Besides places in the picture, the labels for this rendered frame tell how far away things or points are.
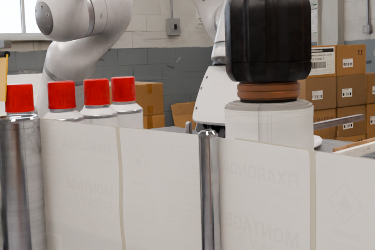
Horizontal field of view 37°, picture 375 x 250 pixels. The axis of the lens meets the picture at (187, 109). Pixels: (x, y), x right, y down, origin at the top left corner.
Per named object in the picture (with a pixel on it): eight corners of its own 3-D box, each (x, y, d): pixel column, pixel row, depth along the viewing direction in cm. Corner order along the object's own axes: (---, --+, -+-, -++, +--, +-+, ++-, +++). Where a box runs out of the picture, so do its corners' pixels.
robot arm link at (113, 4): (34, 58, 136) (50, -25, 120) (95, 43, 148) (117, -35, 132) (61, 91, 131) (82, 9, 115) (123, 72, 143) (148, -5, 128)
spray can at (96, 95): (111, 240, 71) (103, 80, 69) (76, 236, 73) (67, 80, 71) (129, 227, 76) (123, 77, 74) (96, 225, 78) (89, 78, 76)
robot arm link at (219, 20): (205, 48, 96) (225, 37, 87) (221, -24, 98) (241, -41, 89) (249, 61, 98) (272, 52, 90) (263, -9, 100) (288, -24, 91)
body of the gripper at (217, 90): (198, 55, 93) (184, 120, 92) (245, 54, 86) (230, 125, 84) (227, 69, 98) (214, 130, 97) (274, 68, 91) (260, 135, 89)
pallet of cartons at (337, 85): (302, 195, 428) (300, 46, 417) (232, 177, 498) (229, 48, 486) (398, 172, 496) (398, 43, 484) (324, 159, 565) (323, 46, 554)
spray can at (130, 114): (122, 230, 75) (115, 78, 73) (104, 221, 79) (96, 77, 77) (154, 222, 78) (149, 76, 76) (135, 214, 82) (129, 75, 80)
